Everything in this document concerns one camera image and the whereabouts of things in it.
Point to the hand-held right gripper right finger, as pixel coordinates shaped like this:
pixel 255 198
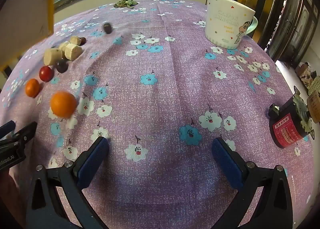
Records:
pixel 227 165

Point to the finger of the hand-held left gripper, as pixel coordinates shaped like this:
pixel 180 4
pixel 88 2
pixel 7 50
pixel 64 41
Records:
pixel 7 127
pixel 25 131

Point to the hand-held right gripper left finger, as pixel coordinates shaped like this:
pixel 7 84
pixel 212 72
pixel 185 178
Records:
pixel 92 162

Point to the small orange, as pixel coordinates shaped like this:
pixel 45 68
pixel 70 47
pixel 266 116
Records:
pixel 32 88

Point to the large orange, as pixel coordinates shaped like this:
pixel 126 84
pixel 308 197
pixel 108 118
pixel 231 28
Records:
pixel 63 104

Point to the red cherry tomato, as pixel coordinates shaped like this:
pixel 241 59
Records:
pixel 46 73

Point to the yellow sponge piece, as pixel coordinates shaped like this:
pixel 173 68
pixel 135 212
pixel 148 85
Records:
pixel 52 56

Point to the white foam box yellow tape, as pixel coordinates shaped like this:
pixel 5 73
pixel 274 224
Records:
pixel 25 6

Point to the person's left forearm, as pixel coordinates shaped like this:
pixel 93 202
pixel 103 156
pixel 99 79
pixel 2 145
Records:
pixel 10 194

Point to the black jar with red label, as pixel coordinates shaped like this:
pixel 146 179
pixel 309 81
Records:
pixel 287 129

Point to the dark plum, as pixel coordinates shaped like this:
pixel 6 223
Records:
pixel 61 66

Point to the beige sugarcane chunk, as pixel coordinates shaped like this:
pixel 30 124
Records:
pixel 76 40
pixel 64 45
pixel 74 51

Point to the purple floral tablecloth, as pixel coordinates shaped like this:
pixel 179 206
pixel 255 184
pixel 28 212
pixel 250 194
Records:
pixel 162 81

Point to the brown woven box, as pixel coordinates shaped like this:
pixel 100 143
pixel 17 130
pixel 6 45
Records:
pixel 315 104

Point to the red date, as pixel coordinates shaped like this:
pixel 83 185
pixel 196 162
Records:
pixel 83 40

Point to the patterned box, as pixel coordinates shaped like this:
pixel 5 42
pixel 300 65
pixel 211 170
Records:
pixel 305 75

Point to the dark brown chestnut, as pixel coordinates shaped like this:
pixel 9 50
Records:
pixel 108 28

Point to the white cartoon mug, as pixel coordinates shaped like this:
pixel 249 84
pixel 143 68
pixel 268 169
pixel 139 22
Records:
pixel 225 18

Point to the dark wooden cabinet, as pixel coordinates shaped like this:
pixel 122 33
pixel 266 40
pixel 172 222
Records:
pixel 295 18

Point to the green leaf scraps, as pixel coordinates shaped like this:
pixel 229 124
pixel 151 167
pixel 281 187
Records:
pixel 126 3

